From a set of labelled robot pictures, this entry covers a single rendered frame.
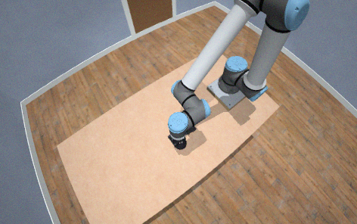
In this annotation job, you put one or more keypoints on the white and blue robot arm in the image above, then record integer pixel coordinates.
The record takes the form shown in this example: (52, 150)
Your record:
(282, 17)

